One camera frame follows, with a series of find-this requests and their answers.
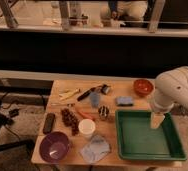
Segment person in background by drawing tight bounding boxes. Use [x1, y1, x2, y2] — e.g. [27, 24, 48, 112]
[100, 0, 148, 27]

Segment dark grape bunch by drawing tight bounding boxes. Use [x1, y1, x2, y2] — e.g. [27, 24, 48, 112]
[61, 108, 79, 136]

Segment white paper cup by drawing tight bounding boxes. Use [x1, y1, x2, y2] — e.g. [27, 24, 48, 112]
[78, 119, 96, 138]

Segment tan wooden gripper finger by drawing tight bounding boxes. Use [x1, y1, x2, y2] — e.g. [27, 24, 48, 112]
[150, 112, 165, 129]

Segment wooden table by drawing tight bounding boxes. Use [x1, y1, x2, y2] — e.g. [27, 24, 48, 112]
[31, 79, 183, 168]

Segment blue crumpled cloth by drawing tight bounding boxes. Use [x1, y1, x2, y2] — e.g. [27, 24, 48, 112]
[80, 135, 111, 164]

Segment green plastic tray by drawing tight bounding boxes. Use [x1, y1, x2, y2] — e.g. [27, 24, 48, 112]
[115, 110, 187, 161]

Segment small metal tin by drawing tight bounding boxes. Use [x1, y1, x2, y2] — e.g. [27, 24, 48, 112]
[101, 84, 110, 94]

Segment purple plastic bowl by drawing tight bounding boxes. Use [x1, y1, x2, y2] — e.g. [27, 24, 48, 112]
[39, 131, 70, 163]

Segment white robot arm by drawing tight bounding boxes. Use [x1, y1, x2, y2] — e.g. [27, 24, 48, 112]
[149, 66, 188, 129]

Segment black remote control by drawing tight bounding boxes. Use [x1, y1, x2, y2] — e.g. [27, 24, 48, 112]
[43, 113, 55, 134]

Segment yellow banana peel toy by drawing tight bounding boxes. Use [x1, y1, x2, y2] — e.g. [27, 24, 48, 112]
[59, 89, 80, 100]

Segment metal cup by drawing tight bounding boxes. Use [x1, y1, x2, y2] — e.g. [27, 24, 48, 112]
[98, 106, 110, 121]

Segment orange bowl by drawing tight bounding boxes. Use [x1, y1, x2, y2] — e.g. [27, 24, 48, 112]
[133, 79, 154, 97]

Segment black handled knife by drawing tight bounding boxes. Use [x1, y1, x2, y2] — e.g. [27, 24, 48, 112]
[77, 87, 96, 101]

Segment orange carrot toy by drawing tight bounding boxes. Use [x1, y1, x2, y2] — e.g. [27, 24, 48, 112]
[76, 110, 95, 121]

